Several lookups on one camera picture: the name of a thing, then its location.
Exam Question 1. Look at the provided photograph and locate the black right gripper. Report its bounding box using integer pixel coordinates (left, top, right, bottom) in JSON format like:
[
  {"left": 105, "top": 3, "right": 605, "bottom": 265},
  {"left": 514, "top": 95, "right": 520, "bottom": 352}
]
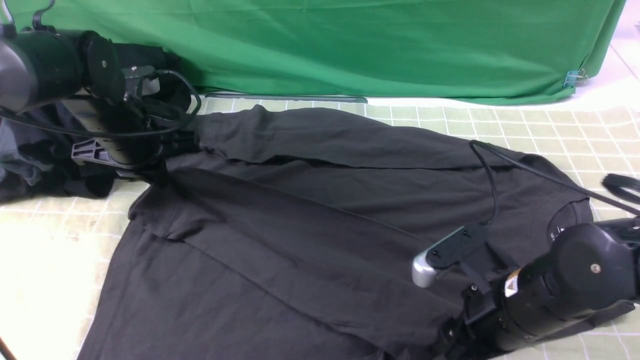
[{"left": 432, "top": 265, "right": 570, "bottom": 360}]

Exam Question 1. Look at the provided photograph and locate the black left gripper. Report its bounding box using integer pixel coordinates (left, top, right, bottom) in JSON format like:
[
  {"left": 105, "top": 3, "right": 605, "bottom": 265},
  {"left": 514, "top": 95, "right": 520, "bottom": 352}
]
[{"left": 65, "top": 96, "right": 173, "bottom": 181}]

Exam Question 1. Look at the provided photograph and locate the gray long-sleeve top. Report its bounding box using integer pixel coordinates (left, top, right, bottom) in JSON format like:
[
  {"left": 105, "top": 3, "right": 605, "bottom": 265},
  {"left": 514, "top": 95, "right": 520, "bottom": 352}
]
[{"left": 78, "top": 105, "right": 596, "bottom": 360}]

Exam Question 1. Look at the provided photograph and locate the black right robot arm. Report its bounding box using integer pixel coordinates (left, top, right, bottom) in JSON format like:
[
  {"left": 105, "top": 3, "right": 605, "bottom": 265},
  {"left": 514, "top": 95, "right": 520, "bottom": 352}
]
[{"left": 412, "top": 218, "right": 639, "bottom": 360}]

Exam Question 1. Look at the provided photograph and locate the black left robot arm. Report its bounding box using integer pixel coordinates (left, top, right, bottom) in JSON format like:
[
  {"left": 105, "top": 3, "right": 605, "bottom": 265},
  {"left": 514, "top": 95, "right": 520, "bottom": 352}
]
[{"left": 1, "top": 26, "right": 165, "bottom": 182}]

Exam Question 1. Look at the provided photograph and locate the pile of dark clothes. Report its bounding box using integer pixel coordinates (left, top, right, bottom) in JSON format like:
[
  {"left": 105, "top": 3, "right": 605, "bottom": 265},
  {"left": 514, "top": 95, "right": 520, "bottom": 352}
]
[{"left": 0, "top": 43, "right": 192, "bottom": 204}]

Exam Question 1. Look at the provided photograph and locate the light green checkered tablecloth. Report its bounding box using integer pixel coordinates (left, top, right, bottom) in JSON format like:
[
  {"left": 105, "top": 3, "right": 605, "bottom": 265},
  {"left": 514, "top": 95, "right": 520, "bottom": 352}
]
[{"left": 1, "top": 98, "right": 639, "bottom": 360}]

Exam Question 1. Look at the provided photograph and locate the gray metal strip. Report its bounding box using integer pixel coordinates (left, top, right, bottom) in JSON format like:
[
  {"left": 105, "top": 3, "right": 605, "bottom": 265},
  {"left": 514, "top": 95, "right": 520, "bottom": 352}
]
[{"left": 202, "top": 92, "right": 369, "bottom": 104}]

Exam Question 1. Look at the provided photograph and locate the blue binder clip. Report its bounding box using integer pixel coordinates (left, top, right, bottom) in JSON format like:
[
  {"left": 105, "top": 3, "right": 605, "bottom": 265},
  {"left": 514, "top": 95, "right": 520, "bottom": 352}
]
[{"left": 562, "top": 69, "right": 589, "bottom": 89}]

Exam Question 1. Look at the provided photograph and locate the green backdrop cloth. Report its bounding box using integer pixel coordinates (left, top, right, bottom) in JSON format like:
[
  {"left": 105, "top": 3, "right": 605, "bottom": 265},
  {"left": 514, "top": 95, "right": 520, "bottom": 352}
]
[{"left": 0, "top": 0, "right": 627, "bottom": 106}]

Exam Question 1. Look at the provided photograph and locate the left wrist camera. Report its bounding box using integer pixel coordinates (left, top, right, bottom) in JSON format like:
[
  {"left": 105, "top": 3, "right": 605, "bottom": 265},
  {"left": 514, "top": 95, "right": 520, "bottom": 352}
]
[{"left": 122, "top": 65, "right": 161, "bottom": 102}]

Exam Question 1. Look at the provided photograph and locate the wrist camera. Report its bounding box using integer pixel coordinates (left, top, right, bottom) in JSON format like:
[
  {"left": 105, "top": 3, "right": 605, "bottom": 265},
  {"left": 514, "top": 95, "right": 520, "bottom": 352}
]
[
  {"left": 411, "top": 224, "right": 489, "bottom": 289},
  {"left": 122, "top": 65, "right": 161, "bottom": 102}
]

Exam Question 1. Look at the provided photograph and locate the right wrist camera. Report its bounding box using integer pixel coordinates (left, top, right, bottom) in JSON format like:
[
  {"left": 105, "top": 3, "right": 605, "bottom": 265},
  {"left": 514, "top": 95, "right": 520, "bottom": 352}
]
[{"left": 411, "top": 224, "right": 489, "bottom": 289}]

